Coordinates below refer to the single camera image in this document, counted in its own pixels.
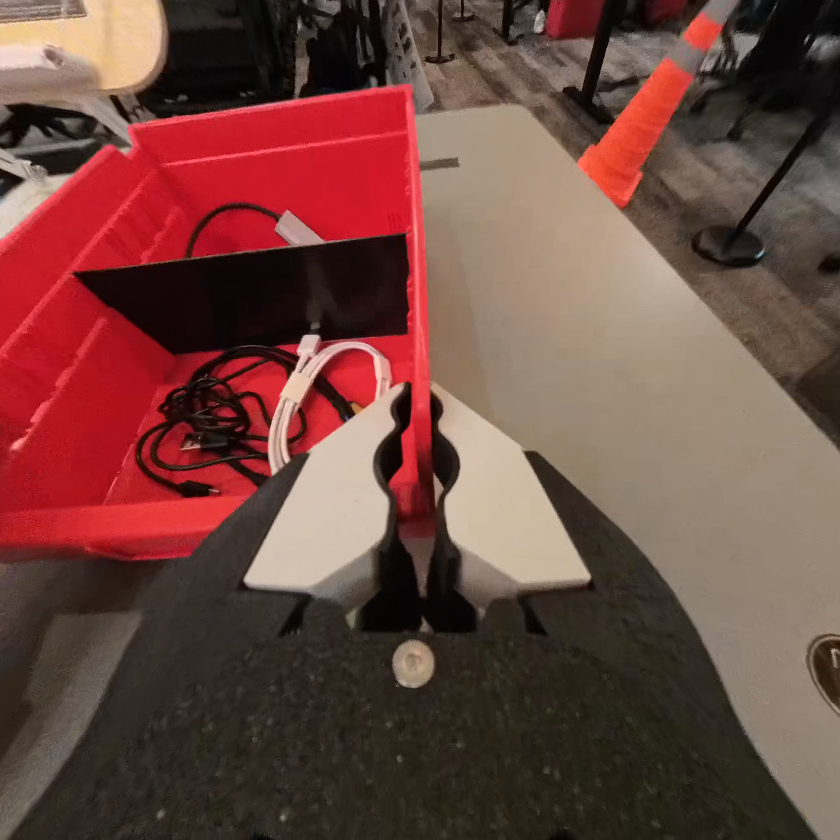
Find black cable orange plugs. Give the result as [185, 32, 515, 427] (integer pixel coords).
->
[315, 367, 368, 424]

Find grey desk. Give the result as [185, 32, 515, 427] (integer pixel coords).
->
[0, 105, 840, 840]

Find orange traffic cone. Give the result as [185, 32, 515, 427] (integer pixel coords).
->
[577, 0, 742, 210]

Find round black desk grommet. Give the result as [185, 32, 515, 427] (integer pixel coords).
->
[806, 633, 840, 716]

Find black bin divider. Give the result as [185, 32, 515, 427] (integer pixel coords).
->
[73, 233, 411, 355]

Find wooden side table top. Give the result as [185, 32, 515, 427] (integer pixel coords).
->
[0, 0, 168, 96]

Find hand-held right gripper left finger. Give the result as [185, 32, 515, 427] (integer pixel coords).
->
[243, 382, 424, 634]

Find white cable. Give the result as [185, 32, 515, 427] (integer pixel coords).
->
[268, 333, 395, 476]

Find red plastic bin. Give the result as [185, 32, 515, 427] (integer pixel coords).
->
[0, 84, 437, 565]

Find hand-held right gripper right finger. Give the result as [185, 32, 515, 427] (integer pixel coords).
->
[423, 382, 592, 634]

